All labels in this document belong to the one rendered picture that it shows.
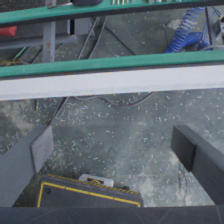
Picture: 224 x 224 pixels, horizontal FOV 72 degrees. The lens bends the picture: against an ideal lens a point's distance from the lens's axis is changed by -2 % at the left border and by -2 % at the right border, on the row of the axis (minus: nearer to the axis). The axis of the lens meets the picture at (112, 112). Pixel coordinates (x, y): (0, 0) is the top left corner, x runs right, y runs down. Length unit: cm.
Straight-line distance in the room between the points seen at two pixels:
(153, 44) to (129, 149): 96
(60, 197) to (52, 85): 86
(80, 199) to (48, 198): 21
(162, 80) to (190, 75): 7
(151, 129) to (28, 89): 106
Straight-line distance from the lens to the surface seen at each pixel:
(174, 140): 17
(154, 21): 170
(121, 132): 135
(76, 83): 45
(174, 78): 45
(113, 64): 53
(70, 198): 117
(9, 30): 110
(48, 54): 66
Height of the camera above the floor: 135
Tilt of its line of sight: 81 degrees down
